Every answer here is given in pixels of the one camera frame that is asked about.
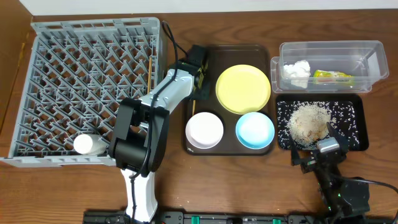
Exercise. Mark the spilled rice food scraps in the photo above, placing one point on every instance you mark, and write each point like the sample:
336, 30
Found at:
305, 122

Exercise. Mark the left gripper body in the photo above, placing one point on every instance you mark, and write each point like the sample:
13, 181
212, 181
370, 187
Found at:
202, 86

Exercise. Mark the yellow green wrapper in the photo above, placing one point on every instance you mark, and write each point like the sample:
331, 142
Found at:
332, 77

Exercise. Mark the wooden chopstick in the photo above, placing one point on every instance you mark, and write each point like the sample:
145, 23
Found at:
149, 80
193, 107

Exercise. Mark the yellow plate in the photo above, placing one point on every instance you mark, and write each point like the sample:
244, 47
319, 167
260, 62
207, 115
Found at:
242, 89

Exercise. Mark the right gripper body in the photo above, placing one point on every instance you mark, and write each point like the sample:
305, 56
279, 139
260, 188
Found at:
311, 163

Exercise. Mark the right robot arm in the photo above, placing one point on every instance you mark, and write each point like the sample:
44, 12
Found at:
347, 199

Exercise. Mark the grey dishwasher rack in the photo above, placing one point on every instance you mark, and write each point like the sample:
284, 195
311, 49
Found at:
79, 72

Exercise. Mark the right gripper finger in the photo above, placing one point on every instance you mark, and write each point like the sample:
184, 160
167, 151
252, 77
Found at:
294, 154
341, 140

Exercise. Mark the light blue bowl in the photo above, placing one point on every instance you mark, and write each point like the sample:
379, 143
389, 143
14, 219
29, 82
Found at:
255, 130

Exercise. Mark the white cup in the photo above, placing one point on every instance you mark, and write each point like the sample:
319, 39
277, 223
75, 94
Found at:
89, 144

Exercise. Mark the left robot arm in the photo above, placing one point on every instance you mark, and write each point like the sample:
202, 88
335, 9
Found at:
140, 133

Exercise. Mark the black waste tray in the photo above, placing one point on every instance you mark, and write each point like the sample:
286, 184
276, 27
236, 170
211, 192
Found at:
360, 124

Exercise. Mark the white napkin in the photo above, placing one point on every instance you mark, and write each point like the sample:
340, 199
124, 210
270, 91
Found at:
298, 73

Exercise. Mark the clear plastic bin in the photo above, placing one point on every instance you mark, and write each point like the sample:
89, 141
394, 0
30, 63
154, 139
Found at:
364, 59

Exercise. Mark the pink bowl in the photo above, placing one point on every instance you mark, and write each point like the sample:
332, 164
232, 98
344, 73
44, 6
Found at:
204, 130

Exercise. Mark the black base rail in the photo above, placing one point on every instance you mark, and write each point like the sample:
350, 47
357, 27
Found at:
112, 217

